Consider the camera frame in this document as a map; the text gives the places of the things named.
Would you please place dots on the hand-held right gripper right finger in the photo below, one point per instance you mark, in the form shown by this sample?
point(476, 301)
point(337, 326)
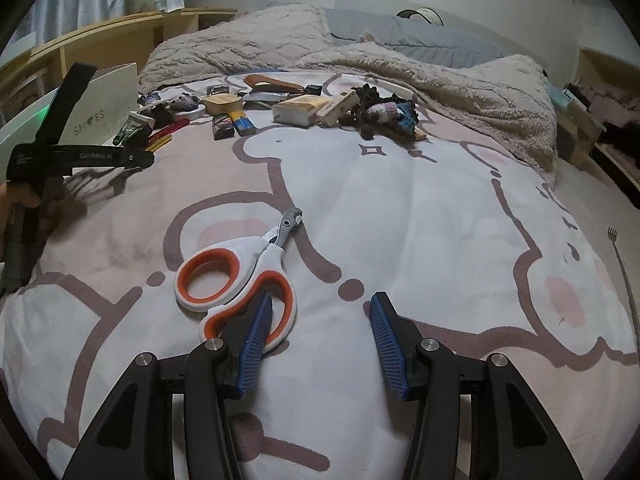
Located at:
point(387, 340)

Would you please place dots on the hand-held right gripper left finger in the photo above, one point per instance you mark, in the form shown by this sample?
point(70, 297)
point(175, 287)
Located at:
point(252, 345)

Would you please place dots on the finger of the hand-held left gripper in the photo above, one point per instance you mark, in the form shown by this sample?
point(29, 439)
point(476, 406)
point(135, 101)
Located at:
point(137, 159)

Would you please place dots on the white storage box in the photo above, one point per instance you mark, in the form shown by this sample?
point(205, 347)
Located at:
point(105, 95)

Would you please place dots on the orange white scissors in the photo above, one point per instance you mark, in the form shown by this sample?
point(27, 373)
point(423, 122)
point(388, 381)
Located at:
point(270, 265)

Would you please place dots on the person's left hand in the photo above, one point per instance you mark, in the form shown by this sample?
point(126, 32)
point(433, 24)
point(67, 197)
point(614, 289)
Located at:
point(50, 217)

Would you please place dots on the green clip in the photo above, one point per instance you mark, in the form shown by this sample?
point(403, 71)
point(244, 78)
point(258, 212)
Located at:
point(131, 132)

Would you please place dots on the red packet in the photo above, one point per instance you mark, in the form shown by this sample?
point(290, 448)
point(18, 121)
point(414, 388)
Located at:
point(172, 129)

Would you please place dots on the pink purple knit piece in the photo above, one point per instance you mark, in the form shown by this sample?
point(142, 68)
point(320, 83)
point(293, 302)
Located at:
point(185, 101)

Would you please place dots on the black snack bar packet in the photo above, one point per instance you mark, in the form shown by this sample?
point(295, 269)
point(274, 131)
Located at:
point(222, 126)

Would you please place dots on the oval wooden box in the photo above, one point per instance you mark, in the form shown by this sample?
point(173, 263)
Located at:
point(222, 105)

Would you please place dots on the blue yellow snack packet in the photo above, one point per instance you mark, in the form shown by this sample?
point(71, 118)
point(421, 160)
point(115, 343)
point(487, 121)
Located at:
point(243, 122)

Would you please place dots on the wooden shelf unit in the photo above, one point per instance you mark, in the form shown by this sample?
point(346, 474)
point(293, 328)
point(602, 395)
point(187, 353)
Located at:
point(125, 30)

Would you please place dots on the grey white packet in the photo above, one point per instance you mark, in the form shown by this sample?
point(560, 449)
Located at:
point(267, 100)

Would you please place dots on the beige knitted blanket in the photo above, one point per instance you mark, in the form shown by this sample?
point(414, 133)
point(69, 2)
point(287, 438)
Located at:
point(450, 90)
point(240, 45)

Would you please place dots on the grey curtain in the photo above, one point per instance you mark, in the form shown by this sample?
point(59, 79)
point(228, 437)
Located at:
point(85, 5)

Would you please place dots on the yellow cardboard box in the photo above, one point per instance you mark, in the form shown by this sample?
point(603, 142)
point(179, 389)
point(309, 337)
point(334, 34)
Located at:
point(300, 110)

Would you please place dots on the small black object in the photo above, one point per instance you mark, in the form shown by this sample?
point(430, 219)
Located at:
point(313, 90)

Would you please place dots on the slim beige box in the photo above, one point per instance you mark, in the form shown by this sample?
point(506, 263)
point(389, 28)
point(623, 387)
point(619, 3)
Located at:
point(337, 110)

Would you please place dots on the long wooden block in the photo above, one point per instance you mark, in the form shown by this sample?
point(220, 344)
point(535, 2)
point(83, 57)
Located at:
point(420, 134)

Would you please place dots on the colourful knit scrunchie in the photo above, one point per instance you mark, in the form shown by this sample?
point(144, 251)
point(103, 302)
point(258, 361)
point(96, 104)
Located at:
point(392, 115)

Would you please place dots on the dark scrunchie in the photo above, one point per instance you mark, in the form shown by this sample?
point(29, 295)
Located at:
point(367, 95)

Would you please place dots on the thin back scratcher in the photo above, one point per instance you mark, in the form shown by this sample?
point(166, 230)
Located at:
point(625, 280)

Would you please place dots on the small wooden nightstand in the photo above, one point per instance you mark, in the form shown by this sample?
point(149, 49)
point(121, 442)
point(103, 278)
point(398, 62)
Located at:
point(575, 125)

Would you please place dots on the grey pillow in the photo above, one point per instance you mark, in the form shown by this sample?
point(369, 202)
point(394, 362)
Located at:
point(415, 40)

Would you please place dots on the white cap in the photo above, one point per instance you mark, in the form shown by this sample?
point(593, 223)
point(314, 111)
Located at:
point(422, 16)

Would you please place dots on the pile of pink clothes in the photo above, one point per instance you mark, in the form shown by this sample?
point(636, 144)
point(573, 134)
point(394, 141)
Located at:
point(615, 97)

